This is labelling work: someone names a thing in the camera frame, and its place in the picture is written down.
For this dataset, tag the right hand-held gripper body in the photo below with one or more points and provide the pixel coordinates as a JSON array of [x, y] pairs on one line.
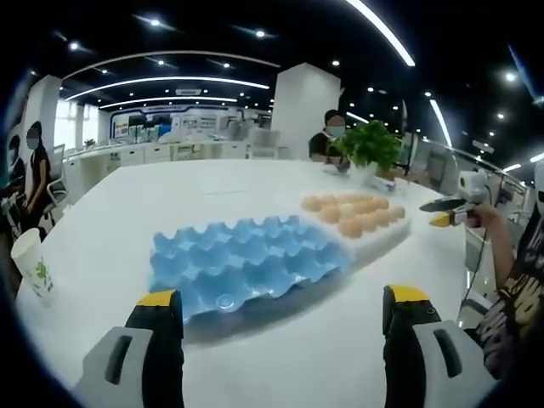
[[472, 183]]

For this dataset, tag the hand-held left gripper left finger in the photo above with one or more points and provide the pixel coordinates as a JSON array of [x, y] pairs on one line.
[[127, 365]]

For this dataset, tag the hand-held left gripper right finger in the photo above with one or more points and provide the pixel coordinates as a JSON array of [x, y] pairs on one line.
[[425, 365]]

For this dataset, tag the group of brown eggs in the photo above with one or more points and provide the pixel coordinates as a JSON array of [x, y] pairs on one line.
[[353, 212]]

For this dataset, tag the blue egg tray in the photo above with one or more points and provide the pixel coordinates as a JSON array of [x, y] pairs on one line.
[[255, 259]]

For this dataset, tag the white foam tray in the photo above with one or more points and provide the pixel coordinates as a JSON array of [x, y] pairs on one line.
[[382, 246]]

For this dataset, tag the person's right hand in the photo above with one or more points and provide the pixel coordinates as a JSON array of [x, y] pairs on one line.
[[482, 214]]

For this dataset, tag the green potted plant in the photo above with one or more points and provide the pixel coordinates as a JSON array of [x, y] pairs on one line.
[[367, 144]]

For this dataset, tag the white paper cup green print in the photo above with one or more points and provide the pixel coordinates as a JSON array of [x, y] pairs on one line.
[[36, 272]]

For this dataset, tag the white table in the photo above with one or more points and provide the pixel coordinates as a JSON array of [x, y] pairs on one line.
[[170, 191]]

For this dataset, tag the grey office chair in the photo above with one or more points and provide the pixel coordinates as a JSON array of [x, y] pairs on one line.
[[57, 183]]

